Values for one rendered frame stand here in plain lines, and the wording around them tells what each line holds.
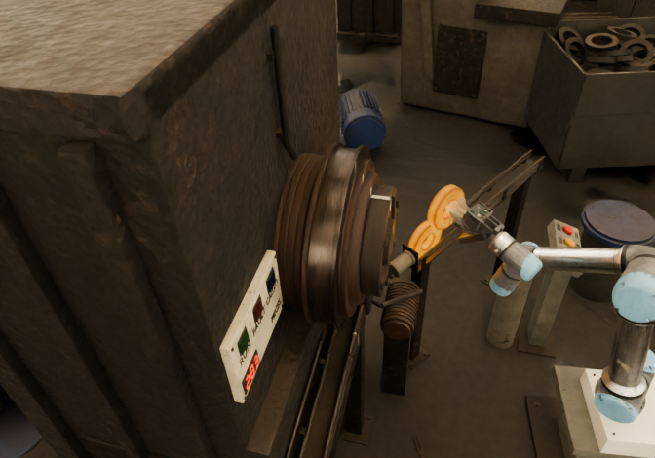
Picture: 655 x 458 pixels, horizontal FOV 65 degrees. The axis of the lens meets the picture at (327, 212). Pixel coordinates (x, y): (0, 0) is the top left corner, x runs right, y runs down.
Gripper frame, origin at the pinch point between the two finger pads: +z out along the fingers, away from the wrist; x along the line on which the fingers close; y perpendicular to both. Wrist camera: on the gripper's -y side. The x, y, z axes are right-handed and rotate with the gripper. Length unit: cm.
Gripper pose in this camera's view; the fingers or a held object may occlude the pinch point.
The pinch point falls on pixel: (446, 203)
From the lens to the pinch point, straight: 175.7
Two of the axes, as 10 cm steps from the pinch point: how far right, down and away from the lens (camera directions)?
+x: -7.6, 4.5, -4.8
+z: -6.4, -6.4, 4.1
